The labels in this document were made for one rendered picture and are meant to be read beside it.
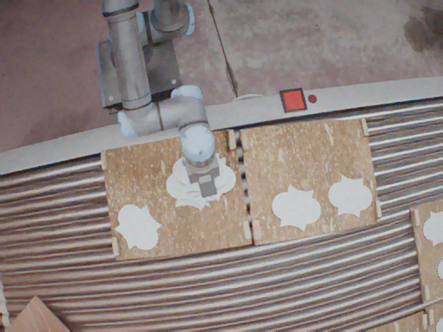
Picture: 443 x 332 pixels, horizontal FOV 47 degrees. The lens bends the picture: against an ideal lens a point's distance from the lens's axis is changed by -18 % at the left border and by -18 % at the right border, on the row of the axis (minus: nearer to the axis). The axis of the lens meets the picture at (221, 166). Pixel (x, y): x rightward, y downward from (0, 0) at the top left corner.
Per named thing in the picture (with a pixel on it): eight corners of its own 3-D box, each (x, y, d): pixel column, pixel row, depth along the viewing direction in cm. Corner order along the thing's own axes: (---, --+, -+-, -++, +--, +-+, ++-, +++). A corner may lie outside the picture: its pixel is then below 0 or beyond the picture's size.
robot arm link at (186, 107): (156, 90, 148) (163, 130, 145) (200, 79, 149) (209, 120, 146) (157, 101, 155) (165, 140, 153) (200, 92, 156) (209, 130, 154)
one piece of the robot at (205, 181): (190, 191, 153) (194, 204, 169) (225, 181, 154) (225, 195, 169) (177, 147, 156) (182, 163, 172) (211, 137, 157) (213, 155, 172)
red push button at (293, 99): (282, 93, 188) (282, 92, 187) (299, 92, 189) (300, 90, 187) (286, 111, 187) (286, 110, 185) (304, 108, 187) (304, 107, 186)
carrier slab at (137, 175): (102, 151, 183) (101, 150, 182) (233, 130, 185) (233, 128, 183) (117, 261, 174) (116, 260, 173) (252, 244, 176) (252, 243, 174)
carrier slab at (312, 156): (239, 130, 185) (239, 129, 183) (362, 118, 186) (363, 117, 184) (254, 245, 176) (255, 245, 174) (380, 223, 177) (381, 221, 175)
